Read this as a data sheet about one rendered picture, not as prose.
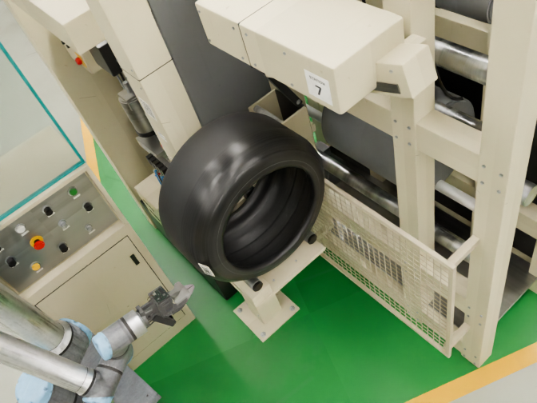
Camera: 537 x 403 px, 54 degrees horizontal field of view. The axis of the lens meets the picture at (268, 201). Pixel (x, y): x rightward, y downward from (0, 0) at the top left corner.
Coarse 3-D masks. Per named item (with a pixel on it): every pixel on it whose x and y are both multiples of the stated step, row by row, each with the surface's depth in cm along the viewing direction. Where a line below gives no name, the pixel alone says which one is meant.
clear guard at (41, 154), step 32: (0, 64) 170; (0, 96) 175; (32, 96) 182; (0, 128) 180; (32, 128) 188; (0, 160) 186; (32, 160) 194; (64, 160) 202; (0, 192) 192; (32, 192) 200
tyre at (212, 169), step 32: (224, 128) 170; (256, 128) 170; (288, 128) 182; (192, 160) 167; (224, 160) 161; (256, 160) 162; (288, 160) 169; (320, 160) 186; (160, 192) 176; (192, 192) 163; (224, 192) 160; (256, 192) 212; (288, 192) 210; (320, 192) 190; (192, 224) 163; (224, 224) 164; (256, 224) 214; (288, 224) 207; (192, 256) 171; (224, 256) 172; (256, 256) 204; (288, 256) 198
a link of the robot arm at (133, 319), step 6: (132, 312) 178; (126, 318) 176; (132, 318) 176; (138, 318) 176; (132, 324) 175; (138, 324) 176; (144, 324) 177; (138, 330) 176; (144, 330) 177; (138, 336) 177
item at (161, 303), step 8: (160, 288) 183; (152, 296) 181; (160, 296) 180; (168, 296) 180; (152, 304) 180; (160, 304) 178; (168, 304) 180; (144, 312) 177; (152, 312) 181; (160, 312) 181; (168, 312) 182; (144, 320) 178
